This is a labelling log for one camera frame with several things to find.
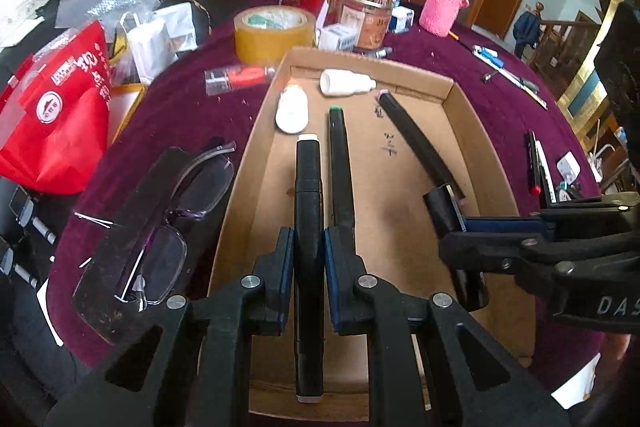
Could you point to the brown packing tape roll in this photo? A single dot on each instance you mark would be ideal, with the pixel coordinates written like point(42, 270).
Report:
point(272, 39)

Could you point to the black marker pink cap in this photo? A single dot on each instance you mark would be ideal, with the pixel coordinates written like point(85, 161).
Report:
point(415, 142)

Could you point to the small orange tip tool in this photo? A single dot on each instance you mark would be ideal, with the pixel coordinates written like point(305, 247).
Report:
point(452, 35)

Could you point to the red white print bag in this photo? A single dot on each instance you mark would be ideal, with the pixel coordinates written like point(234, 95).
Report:
point(55, 117)

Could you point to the white oval case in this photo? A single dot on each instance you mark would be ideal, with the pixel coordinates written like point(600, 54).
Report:
point(291, 112)

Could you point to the small white paper bag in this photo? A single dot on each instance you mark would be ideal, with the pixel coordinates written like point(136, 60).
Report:
point(150, 44)

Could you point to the black marker green cap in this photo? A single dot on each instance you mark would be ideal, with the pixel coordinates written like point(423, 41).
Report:
point(340, 167)

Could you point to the pink knitted sleeve bottle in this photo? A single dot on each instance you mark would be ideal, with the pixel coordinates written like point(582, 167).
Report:
point(442, 7)

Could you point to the black marker red cap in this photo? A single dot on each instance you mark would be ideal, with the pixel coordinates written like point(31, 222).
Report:
point(532, 162)

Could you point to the yellow cardboard box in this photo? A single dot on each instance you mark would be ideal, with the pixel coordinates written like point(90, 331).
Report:
point(124, 107)

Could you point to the cardboard box tray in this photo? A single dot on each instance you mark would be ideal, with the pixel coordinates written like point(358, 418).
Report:
point(390, 217)

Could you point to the black marker white cap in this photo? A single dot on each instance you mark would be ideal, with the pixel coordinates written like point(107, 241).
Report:
point(306, 187)

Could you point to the blue lighter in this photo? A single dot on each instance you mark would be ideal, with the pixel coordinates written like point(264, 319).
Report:
point(487, 54)

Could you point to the purple frame eyeglasses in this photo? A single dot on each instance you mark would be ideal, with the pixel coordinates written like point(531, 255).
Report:
point(170, 252)

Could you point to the orange label clear jar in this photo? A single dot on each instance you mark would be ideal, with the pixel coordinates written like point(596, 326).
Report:
point(365, 24)

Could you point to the dark blue jacket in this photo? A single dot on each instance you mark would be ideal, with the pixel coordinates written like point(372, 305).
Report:
point(529, 27)

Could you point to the thin metal pin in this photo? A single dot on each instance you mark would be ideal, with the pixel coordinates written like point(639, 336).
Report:
point(97, 219)

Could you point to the carved wooden chair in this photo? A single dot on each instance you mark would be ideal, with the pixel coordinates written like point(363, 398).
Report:
point(615, 162)

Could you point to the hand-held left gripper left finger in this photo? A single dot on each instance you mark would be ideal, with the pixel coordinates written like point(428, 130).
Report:
point(286, 267)

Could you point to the small blue white box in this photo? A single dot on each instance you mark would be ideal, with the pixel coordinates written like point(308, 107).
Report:
point(402, 19)

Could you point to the grey black handheld tool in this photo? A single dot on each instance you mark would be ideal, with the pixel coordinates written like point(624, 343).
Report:
point(12, 264)
point(25, 209)

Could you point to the white paper sheet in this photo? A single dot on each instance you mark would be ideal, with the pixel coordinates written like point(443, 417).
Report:
point(575, 382)
point(50, 312)

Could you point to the clear plastic glasses case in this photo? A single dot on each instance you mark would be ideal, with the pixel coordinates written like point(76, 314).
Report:
point(100, 277)

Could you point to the wooden stair railing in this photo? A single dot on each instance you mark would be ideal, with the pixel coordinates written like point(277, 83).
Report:
point(562, 42)

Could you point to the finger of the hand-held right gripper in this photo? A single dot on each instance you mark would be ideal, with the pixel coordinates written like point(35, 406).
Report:
point(500, 223)
point(480, 252)

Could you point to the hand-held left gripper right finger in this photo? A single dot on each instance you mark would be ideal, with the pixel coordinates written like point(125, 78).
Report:
point(331, 277)

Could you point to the white plastic bottle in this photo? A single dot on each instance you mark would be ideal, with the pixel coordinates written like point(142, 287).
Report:
point(345, 83)

